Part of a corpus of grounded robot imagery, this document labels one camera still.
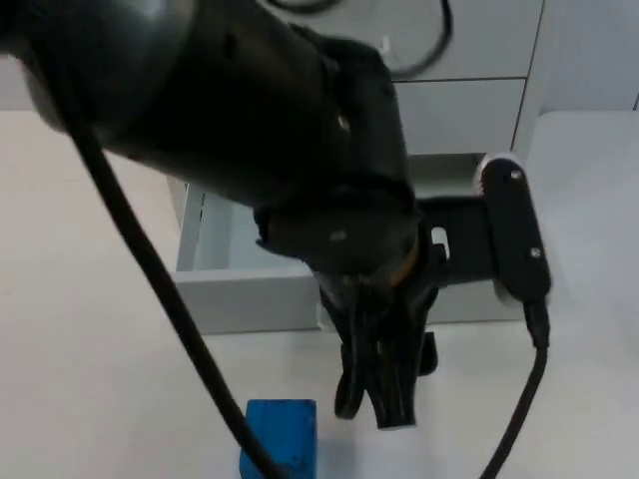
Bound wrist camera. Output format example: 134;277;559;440
471;152;554;306

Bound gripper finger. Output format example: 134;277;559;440
365;343;419;431
332;343;369;421

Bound thick black cable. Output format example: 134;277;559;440
42;49;290;479

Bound black camera cable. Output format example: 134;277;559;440
477;297;551;479

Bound grey drawer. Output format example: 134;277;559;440
167;152;531;336

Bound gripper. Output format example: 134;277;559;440
315;196;495;376

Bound blue block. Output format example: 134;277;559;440
238;397;320;479

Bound grey chest of drawers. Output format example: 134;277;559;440
383;0;546;157

